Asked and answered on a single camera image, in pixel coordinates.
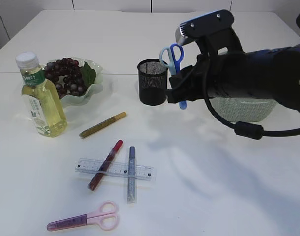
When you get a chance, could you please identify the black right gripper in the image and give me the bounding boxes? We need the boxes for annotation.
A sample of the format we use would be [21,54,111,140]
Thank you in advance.
[166,27,253,104]

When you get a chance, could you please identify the blue scissors with cap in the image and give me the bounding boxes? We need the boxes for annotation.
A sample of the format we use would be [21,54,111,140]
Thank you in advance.
[159,43,188,110]

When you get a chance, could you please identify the gold glitter pen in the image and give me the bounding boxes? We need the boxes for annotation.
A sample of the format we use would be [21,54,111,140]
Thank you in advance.
[79,112,126,139]

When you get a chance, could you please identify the clear plastic ruler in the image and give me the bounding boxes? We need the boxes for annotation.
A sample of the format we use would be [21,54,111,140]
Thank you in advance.
[75,158,156,181]

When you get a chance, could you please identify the purple artificial grape bunch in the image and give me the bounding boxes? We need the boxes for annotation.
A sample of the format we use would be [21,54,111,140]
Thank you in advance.
[43,58,98,99]

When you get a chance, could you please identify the yellow tea bottle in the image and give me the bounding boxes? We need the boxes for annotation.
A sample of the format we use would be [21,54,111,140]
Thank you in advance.
[15,52,67,137]

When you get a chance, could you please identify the pink purple scissors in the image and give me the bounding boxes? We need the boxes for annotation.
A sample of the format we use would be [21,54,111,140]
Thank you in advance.
[47,201,119,232]

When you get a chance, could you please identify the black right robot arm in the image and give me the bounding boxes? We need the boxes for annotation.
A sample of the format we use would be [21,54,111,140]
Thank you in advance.
[166,28,300,112]

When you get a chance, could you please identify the black mesh pen cup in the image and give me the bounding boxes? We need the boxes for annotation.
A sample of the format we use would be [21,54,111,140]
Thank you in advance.
[137,59,168,106]

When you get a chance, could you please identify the green woven plastic basket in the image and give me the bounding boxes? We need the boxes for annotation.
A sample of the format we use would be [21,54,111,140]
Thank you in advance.
[210,97,277,123]

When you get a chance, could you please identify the pale green wavy plate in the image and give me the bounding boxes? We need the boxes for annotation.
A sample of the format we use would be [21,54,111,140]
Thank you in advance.
[41,57,103,107]

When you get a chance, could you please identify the silver glitter pen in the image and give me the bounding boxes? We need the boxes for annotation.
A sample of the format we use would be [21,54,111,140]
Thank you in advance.
[127,146,136,204]

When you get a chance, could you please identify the red glitter pen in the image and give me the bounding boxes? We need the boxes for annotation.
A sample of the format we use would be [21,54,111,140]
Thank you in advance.
[88,140,123,191]

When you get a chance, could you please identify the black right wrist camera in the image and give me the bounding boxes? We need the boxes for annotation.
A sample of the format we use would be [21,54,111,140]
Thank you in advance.
[175,9,234,46]

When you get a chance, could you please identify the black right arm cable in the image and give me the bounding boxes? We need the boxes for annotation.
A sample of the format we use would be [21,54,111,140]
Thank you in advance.
[203,73,300,141]

